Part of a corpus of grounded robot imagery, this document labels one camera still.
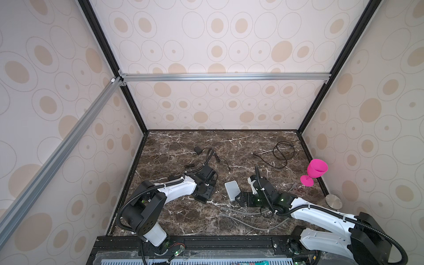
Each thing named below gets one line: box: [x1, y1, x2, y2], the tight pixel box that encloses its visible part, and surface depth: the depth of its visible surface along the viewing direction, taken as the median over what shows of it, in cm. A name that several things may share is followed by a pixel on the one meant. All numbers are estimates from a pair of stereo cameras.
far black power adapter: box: [193, 146, 205, 156], surface depth 110 cm
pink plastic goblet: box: [300, 159, 329, 188], surface depth 87 cm
